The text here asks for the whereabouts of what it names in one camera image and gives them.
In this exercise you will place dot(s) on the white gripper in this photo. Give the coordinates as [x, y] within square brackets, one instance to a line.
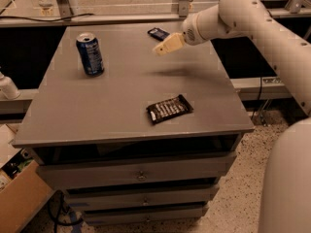
[190, 32]

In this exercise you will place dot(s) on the blue rxbar blueberry wrapper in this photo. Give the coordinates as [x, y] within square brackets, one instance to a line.
[158, 33]

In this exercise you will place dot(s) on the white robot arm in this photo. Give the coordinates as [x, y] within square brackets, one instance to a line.
[285, 205]

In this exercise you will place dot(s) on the black rxbar chocolate wrapper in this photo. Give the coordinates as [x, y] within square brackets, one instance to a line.
[168, 109]

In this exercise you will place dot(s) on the blue soda can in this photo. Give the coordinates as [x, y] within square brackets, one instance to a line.
[90, 54]

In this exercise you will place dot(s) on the grey drawer cabinet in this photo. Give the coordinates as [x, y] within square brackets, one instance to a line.
[93, 139]

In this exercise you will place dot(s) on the white pipe on left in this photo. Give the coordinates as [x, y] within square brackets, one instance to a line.
[8, 87]

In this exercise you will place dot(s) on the cardboard box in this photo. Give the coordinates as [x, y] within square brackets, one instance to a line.
[23, 193]

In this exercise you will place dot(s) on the metal frame rail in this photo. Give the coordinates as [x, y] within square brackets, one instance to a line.
[85, 19]

